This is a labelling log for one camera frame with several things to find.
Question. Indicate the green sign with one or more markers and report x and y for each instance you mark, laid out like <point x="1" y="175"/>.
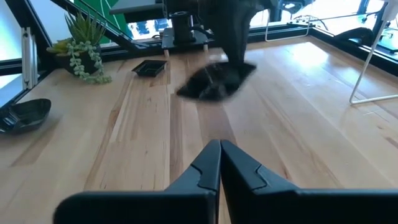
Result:
<point x="105" y="12"/>

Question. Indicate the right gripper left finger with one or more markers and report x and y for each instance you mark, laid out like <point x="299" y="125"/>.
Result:
<point x="206" y="168"/>

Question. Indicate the black table clamp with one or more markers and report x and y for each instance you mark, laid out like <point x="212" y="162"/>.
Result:
<point x="357" y="32"/>

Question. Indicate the black square mini plate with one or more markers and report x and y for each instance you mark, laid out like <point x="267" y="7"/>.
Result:
<point x="149" y="68"/>

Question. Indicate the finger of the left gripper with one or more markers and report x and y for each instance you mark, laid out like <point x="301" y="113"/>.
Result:
<point x="242" y="51"/>
<point x="234" y="51"/>

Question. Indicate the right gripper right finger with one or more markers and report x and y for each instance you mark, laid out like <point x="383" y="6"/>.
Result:
<point x="239" y="171"/>

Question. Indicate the potted green succulent plant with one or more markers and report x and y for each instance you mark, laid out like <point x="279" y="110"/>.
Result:
<point x="82" y="46"/>

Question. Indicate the black leaf-shaped mini plate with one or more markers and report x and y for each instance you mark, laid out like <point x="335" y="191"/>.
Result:
<point x="25" y="116"/>
<point x="211" y="84"/>

